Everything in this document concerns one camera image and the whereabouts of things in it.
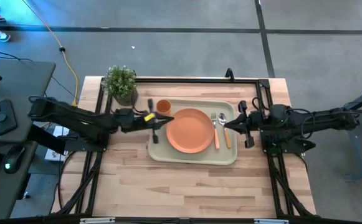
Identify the black control box with knob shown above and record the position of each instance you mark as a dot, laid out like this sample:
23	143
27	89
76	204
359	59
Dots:
3	117

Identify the black aluminium table frame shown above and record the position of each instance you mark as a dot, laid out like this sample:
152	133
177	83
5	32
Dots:
199	80

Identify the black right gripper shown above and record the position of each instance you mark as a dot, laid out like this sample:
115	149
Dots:
254	121

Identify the yellow label tag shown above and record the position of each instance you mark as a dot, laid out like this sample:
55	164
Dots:
149	117

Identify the orange plastic cup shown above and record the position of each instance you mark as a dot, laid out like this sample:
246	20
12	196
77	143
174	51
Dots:
163	106

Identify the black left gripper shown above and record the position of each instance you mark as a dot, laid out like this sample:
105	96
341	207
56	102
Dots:
140	121

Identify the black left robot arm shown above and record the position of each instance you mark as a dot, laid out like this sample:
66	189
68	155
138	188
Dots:
74	119

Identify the orange round plate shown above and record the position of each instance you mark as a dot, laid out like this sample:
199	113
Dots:
190	130

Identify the green potted plant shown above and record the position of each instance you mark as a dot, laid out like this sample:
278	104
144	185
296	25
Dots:
120	82

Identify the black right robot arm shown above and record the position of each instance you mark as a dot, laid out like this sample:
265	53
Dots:
317	119

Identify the black clamp bracket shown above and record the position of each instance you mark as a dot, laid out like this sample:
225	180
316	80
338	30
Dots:
229	74

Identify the grey desk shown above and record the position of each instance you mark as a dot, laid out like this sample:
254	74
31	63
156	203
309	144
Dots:
3	193
25	84

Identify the beige plastic tray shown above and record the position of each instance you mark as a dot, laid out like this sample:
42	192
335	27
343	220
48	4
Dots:
196	158

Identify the black computer mouse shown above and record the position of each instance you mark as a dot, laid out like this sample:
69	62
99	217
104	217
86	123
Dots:
14	159

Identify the silver hinge bracket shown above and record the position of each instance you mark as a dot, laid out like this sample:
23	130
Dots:
271	221
97	220

